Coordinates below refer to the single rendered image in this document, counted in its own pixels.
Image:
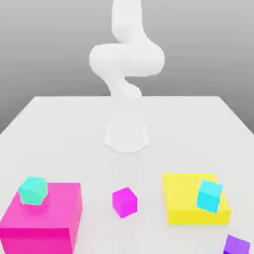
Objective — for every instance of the large pink box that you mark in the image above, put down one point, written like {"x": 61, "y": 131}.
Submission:
{"x": 39, "y": 224}

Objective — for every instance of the small cyan cube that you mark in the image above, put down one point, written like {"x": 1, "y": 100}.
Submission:
{"x": 209, "y": 197}

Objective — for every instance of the small magenta cube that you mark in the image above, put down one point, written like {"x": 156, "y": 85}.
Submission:
{"x": 124, "y": 202}

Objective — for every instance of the small purple cube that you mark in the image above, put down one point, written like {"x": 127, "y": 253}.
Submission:
{"x": 236, "y": 245}

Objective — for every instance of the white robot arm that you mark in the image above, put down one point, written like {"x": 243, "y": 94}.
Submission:
{"x": 127, "y": 59}

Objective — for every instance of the large yellow box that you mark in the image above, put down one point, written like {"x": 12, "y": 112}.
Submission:
{"x": 178, "y": 198}

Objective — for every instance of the small teal cube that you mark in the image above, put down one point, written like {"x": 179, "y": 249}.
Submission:
{"x": 32, "y": 191}

